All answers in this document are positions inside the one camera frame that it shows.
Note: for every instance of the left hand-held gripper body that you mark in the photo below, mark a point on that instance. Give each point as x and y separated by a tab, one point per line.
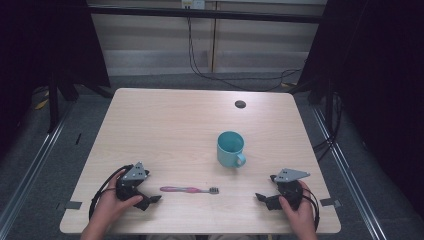
133	175

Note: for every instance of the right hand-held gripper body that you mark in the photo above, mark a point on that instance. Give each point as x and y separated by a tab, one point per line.
290	190

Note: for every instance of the pink toothbrush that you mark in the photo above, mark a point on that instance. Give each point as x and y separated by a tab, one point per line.
186	189

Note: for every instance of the teal mug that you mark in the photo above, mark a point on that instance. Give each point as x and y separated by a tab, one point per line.
228	156

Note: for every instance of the person's right hand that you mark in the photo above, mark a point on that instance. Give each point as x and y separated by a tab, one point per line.
303	216

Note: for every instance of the person's left hand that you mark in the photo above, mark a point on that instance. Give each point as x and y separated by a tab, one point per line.
108	208

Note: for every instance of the grey tape piece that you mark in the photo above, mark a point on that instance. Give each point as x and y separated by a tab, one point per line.
73	205
330	202

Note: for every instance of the black tape strip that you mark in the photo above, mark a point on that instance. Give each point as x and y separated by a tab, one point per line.
78	139

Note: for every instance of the black metal stand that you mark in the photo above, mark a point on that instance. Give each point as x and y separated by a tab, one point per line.
329	106
53	106

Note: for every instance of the dark round table grommet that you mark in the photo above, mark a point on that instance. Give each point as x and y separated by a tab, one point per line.
240	104

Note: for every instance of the yellow floor object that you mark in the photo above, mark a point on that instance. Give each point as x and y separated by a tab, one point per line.
41	104

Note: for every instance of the dark curtain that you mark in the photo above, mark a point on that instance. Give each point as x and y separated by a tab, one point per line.
40	50
376	83

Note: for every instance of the black horizontal bar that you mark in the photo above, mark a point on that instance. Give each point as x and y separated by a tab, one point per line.
200	14

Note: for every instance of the metal floor rail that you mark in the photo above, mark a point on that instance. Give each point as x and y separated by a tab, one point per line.
353	186
33	166

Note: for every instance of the wooden wall strip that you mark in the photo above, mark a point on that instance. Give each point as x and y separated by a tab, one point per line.
212	40

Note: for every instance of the white wall outlet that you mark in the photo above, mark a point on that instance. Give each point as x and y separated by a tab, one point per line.
196	4

